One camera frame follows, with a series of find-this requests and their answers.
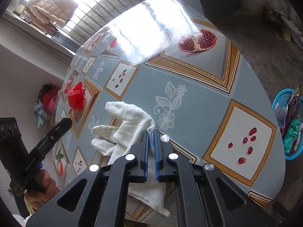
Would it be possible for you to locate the white cloth rag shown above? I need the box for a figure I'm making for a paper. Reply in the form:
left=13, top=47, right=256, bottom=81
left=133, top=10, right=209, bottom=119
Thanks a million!
left=91, top=101, right=171, bottom=217

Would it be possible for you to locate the purple snack packet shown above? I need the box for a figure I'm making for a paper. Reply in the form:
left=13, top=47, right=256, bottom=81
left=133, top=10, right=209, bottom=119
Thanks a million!
left=282, top=91, right=300, bottom=126

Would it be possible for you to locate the teal plastic bag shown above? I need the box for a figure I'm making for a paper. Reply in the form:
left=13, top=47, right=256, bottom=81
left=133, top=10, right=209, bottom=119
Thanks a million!
left=283, top=118, right=301, bottom=154

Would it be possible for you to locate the blue plastic trash basket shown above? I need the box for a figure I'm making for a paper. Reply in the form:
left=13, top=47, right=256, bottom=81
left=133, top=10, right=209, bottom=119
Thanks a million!
left=272, top=86, right=302, bottom=160

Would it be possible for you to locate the left hand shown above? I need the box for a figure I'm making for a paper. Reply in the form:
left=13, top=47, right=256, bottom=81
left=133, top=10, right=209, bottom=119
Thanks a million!
left=25, top=169, right=60, bottom=210

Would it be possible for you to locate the red plastic bag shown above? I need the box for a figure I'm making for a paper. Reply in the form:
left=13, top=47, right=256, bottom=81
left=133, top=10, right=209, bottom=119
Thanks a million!
left=67, top=82, right=86, bottom=110

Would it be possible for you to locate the fruit-pattern tablecloth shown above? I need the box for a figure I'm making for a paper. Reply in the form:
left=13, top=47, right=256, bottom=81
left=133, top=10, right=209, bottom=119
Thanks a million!
left=52, top=0, right=285, bottom=210

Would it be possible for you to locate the beige padded jacket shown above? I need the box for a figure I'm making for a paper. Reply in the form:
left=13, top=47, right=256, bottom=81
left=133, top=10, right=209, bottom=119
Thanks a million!
left=27, top=0, right=78, bottom=27

